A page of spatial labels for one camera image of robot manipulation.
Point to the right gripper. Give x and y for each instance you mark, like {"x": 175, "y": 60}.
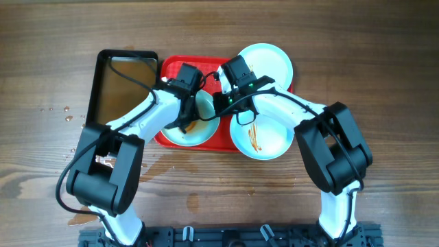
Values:
{"x": 219, "y": 99}

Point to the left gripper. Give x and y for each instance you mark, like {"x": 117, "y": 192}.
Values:
{"x": 193, "y": 114}

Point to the orange green scrub sponge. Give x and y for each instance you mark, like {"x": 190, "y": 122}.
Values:
{"x": 190, "y": 127}

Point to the white plate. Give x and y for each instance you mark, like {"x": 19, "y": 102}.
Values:
{"x": 259, "y": 137}
{"x": 204, "y": 129}
{"x": 270, "y": 60}

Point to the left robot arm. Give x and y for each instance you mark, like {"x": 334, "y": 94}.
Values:
{"x": 103, "y": 176}

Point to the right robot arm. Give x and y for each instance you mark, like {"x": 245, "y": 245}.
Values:
{"x": 333, "y": 149}

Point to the red plastic tray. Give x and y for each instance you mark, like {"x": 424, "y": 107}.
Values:
{"x": 221, "y": 140}

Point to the black rectangular water basin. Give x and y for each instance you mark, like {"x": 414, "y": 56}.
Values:
{"x": 119, "y": 84}

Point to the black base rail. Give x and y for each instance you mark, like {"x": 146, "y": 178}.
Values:
{"x": 266, "y": 235}

